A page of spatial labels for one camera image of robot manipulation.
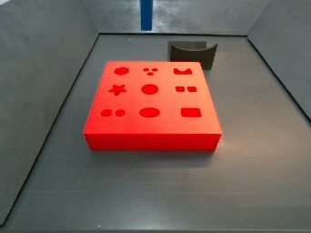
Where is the dark grey curved holder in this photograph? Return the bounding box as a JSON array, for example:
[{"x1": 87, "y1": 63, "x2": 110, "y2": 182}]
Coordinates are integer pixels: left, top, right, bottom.
[{"x1": 169, "y1": 41, "x2": 218, "y2": 70}]

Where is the red shape sorter box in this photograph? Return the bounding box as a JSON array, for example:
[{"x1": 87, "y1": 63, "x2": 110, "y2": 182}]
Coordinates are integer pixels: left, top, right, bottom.
[{"x1": 85, "y1": 61, "x2": 223, "y2": 151}]

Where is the blue square-circle peg object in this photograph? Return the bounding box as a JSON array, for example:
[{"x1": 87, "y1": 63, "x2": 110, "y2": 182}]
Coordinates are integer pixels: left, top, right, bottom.
[{"x1": 141, "y1": 0, "x2": 154, "y2": 31}]

